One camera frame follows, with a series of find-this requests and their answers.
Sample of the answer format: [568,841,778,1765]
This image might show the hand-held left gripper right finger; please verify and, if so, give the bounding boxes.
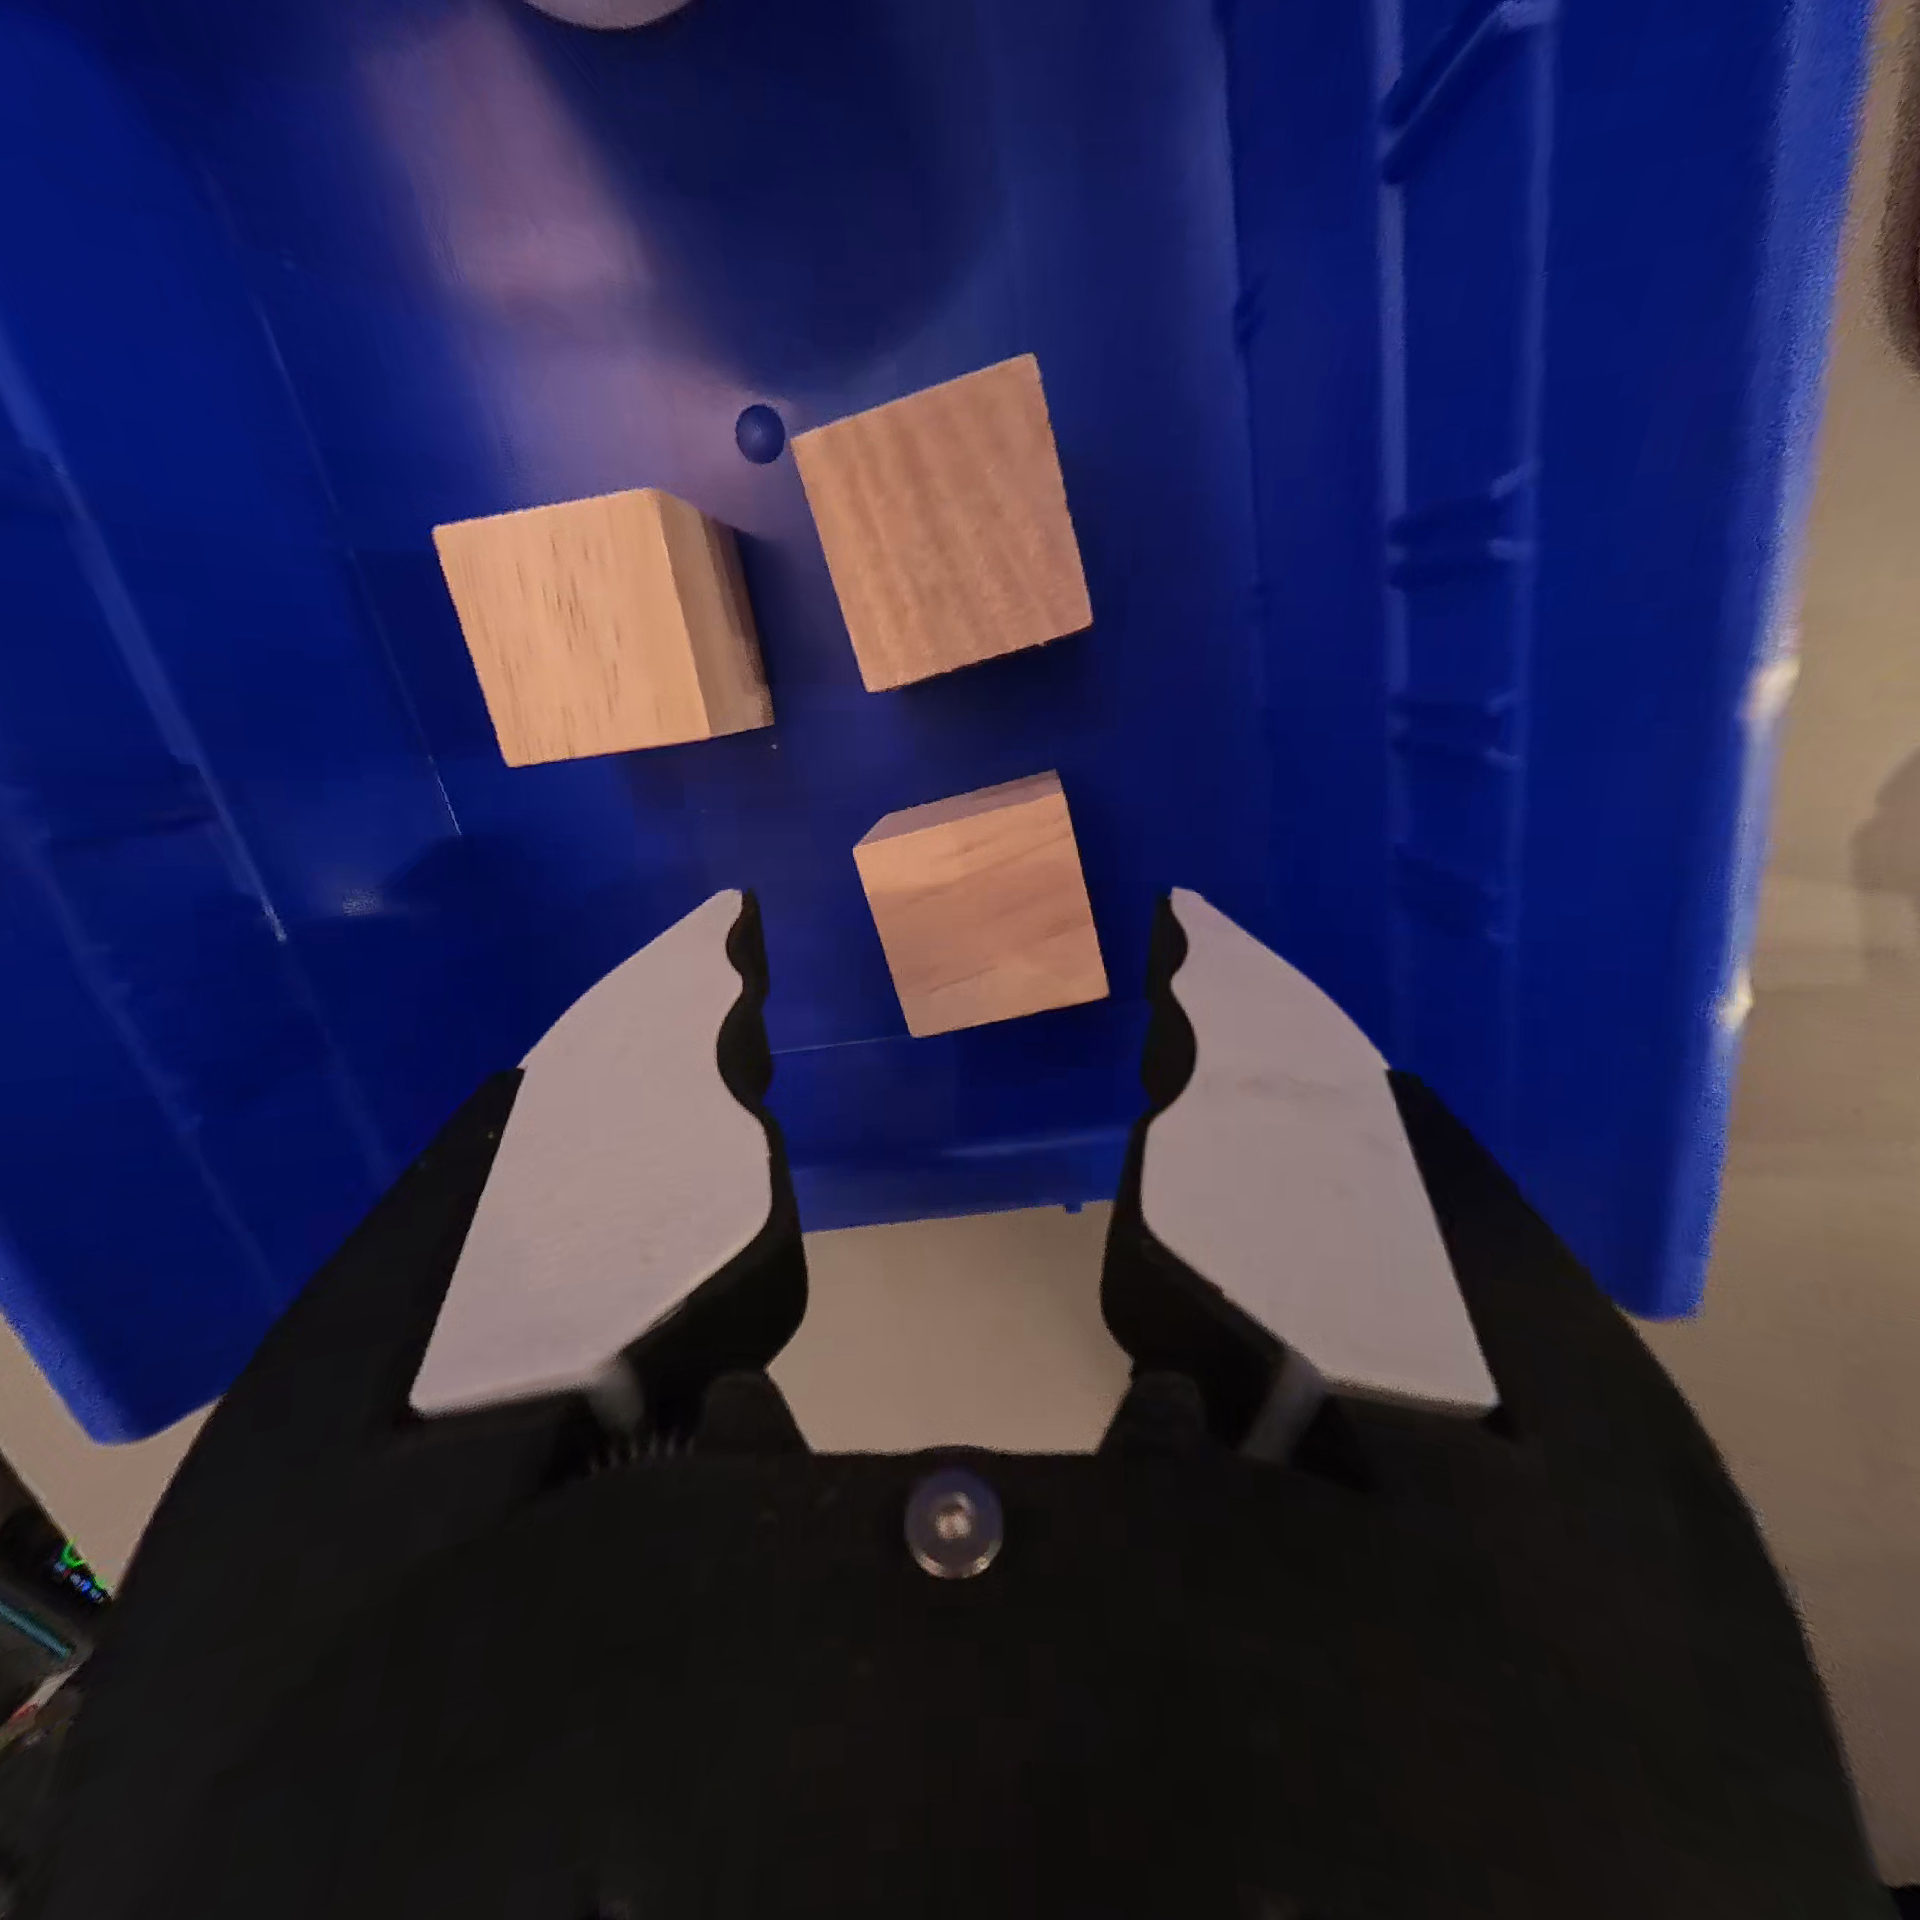
[1097,888,1502,1464]

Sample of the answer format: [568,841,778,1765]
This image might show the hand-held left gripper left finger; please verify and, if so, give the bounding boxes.
[407,888,811,1427]

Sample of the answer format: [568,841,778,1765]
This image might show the wooden cube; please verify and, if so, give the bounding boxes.
[790,354,1094,696]
[851,770,1111,1039]
[431,485,778,770]

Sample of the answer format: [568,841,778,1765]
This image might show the blue plastic bin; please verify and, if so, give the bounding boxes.
[0,0,1878,1445]

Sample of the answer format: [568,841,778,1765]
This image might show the grey desk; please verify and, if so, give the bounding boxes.
[0,0,1920,1861]

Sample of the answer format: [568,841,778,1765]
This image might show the black electronic box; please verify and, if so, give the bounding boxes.
[0,1500,119,1750]

